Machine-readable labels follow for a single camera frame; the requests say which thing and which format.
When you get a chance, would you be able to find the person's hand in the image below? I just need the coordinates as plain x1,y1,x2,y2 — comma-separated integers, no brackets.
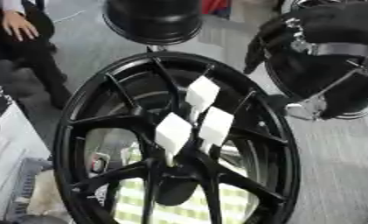
0,10,42,42

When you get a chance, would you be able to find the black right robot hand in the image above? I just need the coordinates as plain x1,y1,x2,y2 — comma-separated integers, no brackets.
241,0,368,122

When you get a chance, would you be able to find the black round wheel rim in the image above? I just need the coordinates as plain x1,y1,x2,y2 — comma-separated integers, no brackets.
101,0,205,46

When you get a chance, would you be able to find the black spoked wheel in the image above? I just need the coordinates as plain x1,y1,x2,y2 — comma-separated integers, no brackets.
52,51,302,224

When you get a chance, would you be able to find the person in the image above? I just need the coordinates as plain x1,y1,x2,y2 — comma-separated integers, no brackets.
0,0,73,110

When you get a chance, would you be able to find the white printed board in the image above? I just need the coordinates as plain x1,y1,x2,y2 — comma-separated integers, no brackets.
0,78,54,212

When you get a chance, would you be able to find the red object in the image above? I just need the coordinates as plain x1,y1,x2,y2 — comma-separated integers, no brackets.
200,0,233,18

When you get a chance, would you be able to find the grey plastic basket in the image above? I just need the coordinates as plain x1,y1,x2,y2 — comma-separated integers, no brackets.
4,157,57,223

